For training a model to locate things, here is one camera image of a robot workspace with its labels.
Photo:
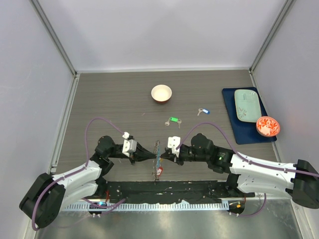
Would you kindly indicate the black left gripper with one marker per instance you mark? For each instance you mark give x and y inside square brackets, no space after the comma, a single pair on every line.
[140,154]

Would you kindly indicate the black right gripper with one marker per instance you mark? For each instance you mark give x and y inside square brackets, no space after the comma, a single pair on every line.
[168,155]

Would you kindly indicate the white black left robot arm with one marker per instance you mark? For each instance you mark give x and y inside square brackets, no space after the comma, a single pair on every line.
[49,194]

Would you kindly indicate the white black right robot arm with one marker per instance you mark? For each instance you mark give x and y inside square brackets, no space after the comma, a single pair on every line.
[299,181]

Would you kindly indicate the red key tag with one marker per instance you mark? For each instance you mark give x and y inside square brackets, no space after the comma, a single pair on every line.
[159,171]

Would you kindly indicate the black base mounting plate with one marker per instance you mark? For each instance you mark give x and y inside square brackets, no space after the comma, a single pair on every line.
[167,192]

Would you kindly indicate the green tag key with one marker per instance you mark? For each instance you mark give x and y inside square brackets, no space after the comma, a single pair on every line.
[173,119]

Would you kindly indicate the blue tag key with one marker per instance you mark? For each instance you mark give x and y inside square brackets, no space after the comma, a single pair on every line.
[204,111]

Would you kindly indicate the red bowl white inside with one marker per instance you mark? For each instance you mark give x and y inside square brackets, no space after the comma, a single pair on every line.
[161,94]

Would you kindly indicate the pale green rectangular plate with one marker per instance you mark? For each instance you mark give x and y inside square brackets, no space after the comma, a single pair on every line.
[247,105]

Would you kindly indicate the orange white patterned bowl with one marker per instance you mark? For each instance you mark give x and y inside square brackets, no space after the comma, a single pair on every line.
[267,126]

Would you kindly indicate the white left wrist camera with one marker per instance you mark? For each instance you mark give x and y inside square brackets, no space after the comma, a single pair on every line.
[129,145]

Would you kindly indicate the perforated cable duct strip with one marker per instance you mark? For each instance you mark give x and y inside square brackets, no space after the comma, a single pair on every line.
[182,206]

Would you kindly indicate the aluminium frame rail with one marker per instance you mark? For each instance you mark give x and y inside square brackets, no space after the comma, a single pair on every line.
[53,36]

